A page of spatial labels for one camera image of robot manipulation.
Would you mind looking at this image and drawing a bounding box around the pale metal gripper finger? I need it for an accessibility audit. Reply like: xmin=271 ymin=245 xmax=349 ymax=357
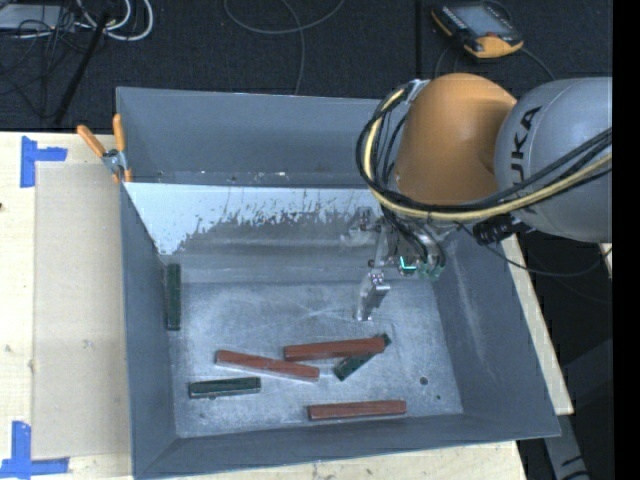
xmin=367 ymin=276 xmax=392 ymax=322
xmin=355 ymin=270 xmax=377 ymax=322

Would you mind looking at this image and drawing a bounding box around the grey metal bin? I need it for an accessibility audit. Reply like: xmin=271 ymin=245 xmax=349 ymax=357
xmin=115 ymin=86 xmax=563 ymax=480

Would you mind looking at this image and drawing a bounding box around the red-brown flat block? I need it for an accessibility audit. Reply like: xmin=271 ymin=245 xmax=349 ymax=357
xmin=306 ymin=399 xmax=409 ymax=422
xmin=214 ymin=349 xmax=322 ymax=384
xmin=283 ymin=337 xmax=387 ymax=363

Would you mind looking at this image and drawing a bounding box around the dark green flat block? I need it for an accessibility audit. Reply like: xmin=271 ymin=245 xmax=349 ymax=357
xmin=187 ymin=376 xmax=263 ymax=400
xmin=333 ymin=332 xmax=393 ymax=383
xmin=165 ymin=263 xmax=183 ymax=332

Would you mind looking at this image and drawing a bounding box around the pale wood flat board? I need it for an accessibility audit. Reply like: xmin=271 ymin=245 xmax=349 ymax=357
xmin=30 ymin=161 xmax=132 ymax=462

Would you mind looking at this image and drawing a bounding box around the black cylinder on white bracket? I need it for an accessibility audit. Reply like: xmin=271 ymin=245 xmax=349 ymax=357
xmin=471 ymin=214 xmax=524 ymax=247

